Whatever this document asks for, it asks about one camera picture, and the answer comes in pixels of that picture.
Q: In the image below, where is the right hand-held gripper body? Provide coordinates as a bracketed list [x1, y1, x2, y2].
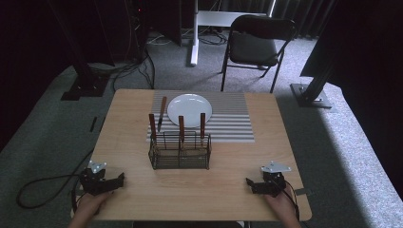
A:
[259, 161, 292, 195]

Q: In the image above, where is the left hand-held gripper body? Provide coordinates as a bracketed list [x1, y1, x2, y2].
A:
[78, 160, 119, 196]

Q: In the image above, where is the person's left hand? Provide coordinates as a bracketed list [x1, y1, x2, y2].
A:
[74, 189, 112, 224]

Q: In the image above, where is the grey striped placemat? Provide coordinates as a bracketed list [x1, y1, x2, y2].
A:
[145, 89, 256, 143]

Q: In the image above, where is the white round plate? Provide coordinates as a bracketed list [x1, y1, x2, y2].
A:
[166, 93, 214, 129]

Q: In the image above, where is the black folding chair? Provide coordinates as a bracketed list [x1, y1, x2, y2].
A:
[220, 13, 297, 94]

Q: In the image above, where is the dark curtain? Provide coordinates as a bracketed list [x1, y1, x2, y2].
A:
[0, 0, 80, 152]
[299, 0, 403, 201]

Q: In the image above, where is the black equipment tower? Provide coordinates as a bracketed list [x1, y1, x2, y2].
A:
[125, 0, 150, 63]

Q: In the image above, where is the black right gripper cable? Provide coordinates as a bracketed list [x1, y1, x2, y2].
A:
[278, 180, 300, 221]

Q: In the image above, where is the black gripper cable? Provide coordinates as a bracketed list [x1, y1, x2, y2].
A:
[278, 180, 300, 221]
[15, 148, 96, 214]

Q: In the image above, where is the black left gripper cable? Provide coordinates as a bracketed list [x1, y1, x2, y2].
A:
[15, 148, 96, 214]

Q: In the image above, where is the wooden-handled cutlery piece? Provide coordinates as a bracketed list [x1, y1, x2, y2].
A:
[199, 112, 207, 147]
[178, 115, 186, 150]
[148, 113, 158, 144]

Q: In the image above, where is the black wire cutlery caddy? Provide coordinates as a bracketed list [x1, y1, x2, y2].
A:
[147, 130, 213, 171]

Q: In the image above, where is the wooden-handled knife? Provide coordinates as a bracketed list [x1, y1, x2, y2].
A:
[157, 96, 168, 133]

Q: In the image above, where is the black post with metal base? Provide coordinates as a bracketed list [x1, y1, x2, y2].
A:
[289, 55, 335, 109]

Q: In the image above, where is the black stand with base plate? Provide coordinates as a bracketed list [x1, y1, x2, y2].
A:
[47, 0, 110, 102]

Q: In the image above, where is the bundle of floor cables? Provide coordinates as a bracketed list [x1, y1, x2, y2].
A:
[108, 28, 157, 91]

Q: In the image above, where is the white desk frame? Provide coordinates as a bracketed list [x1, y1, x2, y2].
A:
[189, 0, 278, 67]

